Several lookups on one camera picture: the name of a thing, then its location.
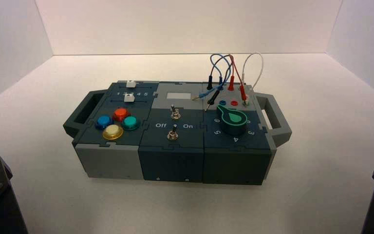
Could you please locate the blue banana socket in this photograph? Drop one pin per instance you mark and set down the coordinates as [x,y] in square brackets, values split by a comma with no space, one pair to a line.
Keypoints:
[222,103]

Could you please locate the red round push button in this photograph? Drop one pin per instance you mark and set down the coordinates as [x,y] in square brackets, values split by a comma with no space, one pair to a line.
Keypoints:
[121,113]

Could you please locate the blue round push button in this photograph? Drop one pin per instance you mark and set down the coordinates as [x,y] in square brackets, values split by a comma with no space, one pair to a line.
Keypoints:
[103,121]

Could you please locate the metal toggle switch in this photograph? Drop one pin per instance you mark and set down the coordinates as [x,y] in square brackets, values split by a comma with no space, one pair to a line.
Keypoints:
[172,134]
[174,113]

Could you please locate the white slider knob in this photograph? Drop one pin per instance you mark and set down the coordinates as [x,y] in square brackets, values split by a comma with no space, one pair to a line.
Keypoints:
[131,84]
[129,98]

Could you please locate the grey display screen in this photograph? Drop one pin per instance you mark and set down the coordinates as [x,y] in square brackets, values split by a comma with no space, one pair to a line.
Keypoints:
[178,95]

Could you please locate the yellow round push button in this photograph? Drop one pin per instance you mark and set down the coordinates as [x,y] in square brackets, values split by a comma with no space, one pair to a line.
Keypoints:
[113,131]

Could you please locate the green round push button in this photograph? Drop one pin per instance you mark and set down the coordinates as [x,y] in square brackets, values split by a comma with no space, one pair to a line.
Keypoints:
[131,122]

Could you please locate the green rotary dial knob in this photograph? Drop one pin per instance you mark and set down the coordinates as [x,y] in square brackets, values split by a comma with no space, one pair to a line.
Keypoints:
[233,122]

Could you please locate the dark teal grey task box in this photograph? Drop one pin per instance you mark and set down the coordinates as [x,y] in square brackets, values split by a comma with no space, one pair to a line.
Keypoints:
[171,161]

